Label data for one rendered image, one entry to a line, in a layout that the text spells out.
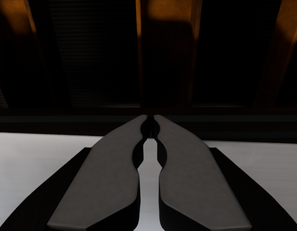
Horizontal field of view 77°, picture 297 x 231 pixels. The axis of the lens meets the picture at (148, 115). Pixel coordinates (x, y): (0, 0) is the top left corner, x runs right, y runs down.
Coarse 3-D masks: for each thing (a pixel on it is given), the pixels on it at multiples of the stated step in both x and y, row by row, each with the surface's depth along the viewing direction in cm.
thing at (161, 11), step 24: (144, 0) 26; (168, 0) 26; (192, 0) 25; (144, 24) 27; (168, 24) 27; (192, 24) 25; (144, 48) 29; (168, 48) 29; (192, 48) 25; (144, 72) 30; (168, 72) 31; (192, 72) 26; (144, 96) 30; (168, 96) 33; (192, 96) 28
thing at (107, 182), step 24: (144, 120) 11; (96, 144) 9; (120, 144) 9; (96, 168) 8; (120, 168) 8; (72, 192) 7; (96, 192) 7; (120, 192) 7; (72, 216) 6; (96, 216) 6; (120, 216) 6
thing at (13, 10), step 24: (0, 0) 26; (24, 0) 22; (0, 24) 27; (24, 24) 28; (48, 24) 27; (0, 48) 27; (24, 48) 29; (48, 48) 27; (0, 72) 27; (24, 72) 31; (48, 72) 27; (24, 96) 32; (48, 96) 33
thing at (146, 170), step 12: (60, 144) 15; (72, 144) 15; (84, 144) 15; (144, 144) 15; (156, 144) 15; (60, 156) 15; (72, 156) 15; (144, 156) 15; (144, 168) 16; (144, 180) 17; (144, 192) 17; (144, 204) 18; (144, 216) 19; (144, 228) 20
